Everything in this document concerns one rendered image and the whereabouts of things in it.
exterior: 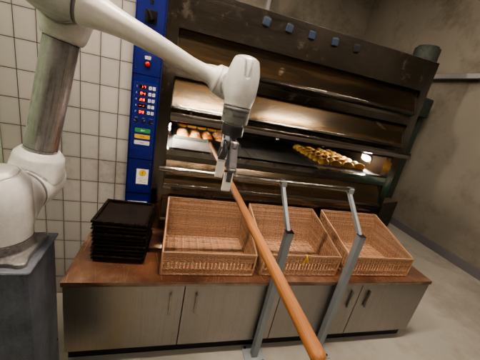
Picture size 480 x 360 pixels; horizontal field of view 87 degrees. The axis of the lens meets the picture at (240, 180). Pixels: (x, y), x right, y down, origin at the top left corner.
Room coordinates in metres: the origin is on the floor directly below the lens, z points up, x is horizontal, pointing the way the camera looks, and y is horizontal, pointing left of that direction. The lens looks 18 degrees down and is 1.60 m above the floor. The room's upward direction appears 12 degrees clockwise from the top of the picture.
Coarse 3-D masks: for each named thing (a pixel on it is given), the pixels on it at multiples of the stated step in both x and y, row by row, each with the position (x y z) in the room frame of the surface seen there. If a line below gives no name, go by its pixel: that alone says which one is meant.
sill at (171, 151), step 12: (192, 156) 1.67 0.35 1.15; (204, 156) 1.69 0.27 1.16; (240, 156) 1.81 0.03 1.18; (276, 168) 1.84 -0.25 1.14; (288, 168) 1.87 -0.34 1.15; (300, 168) 1.90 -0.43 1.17; (312, 168) 1.93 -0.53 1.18; (324, 168) 2.02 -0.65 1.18; (372, 180) 2.09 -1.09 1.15; (384, 180) 2.13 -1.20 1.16
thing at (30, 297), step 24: (48, 240) 0.73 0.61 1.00; (48, 264) 0.72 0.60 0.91; (0, 288) 0.56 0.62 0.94; (24, 288) 0.58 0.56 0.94; (48, 288) 0.71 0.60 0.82; (0, 312) 0.56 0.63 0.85; (24, 312) 0.58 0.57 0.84; (48, 312) 0.70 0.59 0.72; (0, 336) 0.56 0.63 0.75; (24, 336) 0.58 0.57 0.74; (48, 336) 0.69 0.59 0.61
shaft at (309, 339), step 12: (216, 156) 1.57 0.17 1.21; (240, 204) 0.92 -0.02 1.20; (252, 228) 0.75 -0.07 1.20; (264, 240) 0.69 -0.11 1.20; (264, 252) 0.63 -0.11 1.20; (276, 264) 0.58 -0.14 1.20; (276, 276) 0.53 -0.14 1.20; (276, 288) 0.51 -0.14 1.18; (288, 288) 0.49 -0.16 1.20; (288, 300) 0.46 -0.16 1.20; (288, 312) 0.44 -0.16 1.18; (300, 312) 0.43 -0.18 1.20; (300, 324) 0.40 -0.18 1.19; (300, 336) 0.39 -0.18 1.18; (312, 336) 0.38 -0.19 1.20; (312, 348) 0.36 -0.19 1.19
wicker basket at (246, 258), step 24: (168, 216) 1.57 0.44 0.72; (192, 216) 1.61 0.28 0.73; (216, 216) 1.67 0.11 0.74; (240, 216) 1.72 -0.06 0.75; (168, 240) 1.48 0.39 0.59; (192, 240) 1.54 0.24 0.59; (216, 240) 1.60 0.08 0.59; (240, 240) 1.64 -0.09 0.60; (168, 264) 1.24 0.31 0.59; (192, 264) 1.29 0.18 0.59; (216, 264) 1.33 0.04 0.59; (240, 264) 1.28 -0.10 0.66
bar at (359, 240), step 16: (240, 176) 1.38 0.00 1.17; (256, 176) 1.42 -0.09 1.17; (352, 192) 1.59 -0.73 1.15; (352, 208) 1.52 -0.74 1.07; (288, 224) 1.29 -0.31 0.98; (288, 240) 1.24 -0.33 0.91; (352, 256) 1.38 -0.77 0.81; (272, 288) 1.24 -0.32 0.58; (336, 288) 1.40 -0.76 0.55; (272, 304) 1.25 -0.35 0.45; (336, 304) 1.38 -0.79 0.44; (256, 336) 1.24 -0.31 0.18; (320, 336) 1.38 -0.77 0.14; (256, 352) 1.24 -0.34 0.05
